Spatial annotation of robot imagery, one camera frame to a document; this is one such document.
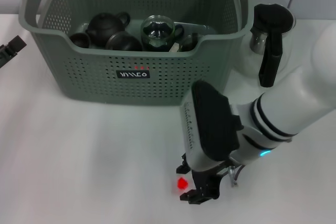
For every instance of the grey perforated storage bin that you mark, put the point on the grey perforated storage bin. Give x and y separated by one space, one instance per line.
105 82

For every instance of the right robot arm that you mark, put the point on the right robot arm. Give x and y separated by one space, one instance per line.
288 108

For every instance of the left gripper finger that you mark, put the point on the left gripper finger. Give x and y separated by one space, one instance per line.
13 47

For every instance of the black clay teapot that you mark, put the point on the black clay teapot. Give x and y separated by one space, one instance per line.
103 28

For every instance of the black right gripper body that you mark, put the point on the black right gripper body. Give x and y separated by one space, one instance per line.
207 179

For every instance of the small clear white brick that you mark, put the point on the small clear white brick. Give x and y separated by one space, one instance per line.
174 48

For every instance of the small bright red brick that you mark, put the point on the small bright red brick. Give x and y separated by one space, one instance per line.
182 183

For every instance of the small black clay teacup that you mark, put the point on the small black clay teacup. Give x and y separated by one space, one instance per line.
80 41

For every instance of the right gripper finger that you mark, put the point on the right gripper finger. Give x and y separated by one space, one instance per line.
197 197
182 167

